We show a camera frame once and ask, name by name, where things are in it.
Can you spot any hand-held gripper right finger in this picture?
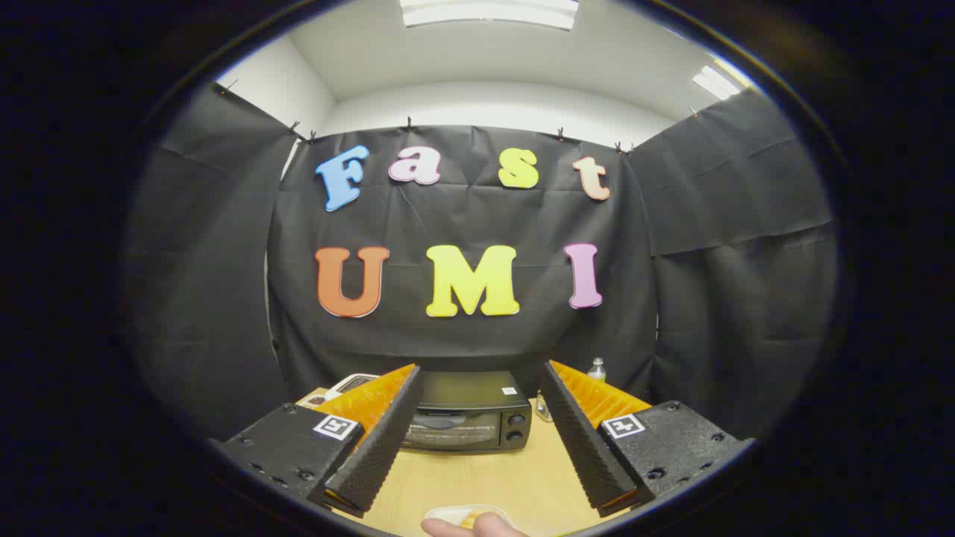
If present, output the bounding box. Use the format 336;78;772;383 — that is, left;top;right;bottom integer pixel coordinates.
539;360;756;519

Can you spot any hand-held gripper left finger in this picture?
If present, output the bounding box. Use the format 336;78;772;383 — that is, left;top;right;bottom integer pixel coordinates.
209;364;425;519

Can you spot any black toaster oven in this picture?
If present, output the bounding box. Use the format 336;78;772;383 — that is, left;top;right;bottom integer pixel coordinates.
401;371;533;453

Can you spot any white pop-up toaster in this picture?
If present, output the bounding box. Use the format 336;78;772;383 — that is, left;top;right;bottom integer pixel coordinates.
325;373;381;403

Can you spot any white plate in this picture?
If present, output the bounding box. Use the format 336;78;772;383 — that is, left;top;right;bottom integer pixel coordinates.
424;505;516;530

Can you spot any black backdrop cloth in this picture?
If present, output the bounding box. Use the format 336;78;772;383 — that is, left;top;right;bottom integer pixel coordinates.
123;81;840;441

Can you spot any ceiling light panel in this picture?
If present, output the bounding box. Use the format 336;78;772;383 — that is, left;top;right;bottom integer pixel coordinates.
399;0;580;31
692;66;742;101

